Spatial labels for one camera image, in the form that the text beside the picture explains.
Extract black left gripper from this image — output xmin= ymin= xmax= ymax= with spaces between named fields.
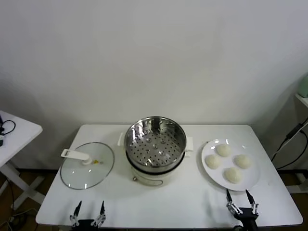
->
xmin=69 ymin=200 xmax=106 ymax=231

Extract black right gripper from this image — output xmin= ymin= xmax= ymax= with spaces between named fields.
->
xmin=226 ymin=189 xmax=259 ymax=231

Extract white steamed baozi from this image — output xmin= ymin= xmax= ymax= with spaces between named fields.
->
xmin=224 ymin=167 xmax=243 ymax=183
xmin=216 ymin=144 xmax=232 ymax=158
xmin=205 ymin=154 xmax=222 ymax=169
xmin=234 ymin=154 xmax=253 ymax=169

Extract perforated steel steamer basket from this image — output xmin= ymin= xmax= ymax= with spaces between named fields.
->
xmin=124 ymin=116 xmax=187 ymax=169

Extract white round plate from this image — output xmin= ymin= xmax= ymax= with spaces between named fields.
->
xmin=201 ymin=138 xmax=262 ymax=192

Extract cream electric cooker pot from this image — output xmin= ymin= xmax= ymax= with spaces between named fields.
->
xmin=117 ymin=133 xmax=194 ymax=188

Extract white folding side table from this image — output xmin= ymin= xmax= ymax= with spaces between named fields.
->
xmin=0 ymin=110 xmax=45 ymax=210

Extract white shelf board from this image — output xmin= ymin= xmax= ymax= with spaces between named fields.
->
xmin=295 ymin=93 xmax=308 ymax=108

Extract glass lid with white handle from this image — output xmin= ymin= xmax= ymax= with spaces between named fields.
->
xmin=60 ymin=141 xmax=116 ymax=191

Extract thin floor cables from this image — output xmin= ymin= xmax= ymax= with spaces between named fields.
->
xmin=0 ymin=178 xmax=37 ymax=231

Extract black power cable with adapter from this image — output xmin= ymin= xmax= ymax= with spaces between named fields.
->
xmin=270 ymin=120 xmax=308 ymax=169

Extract black looped cable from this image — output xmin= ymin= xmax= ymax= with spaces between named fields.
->
xmin=0 ymin=119 xmax=16 ymax=137

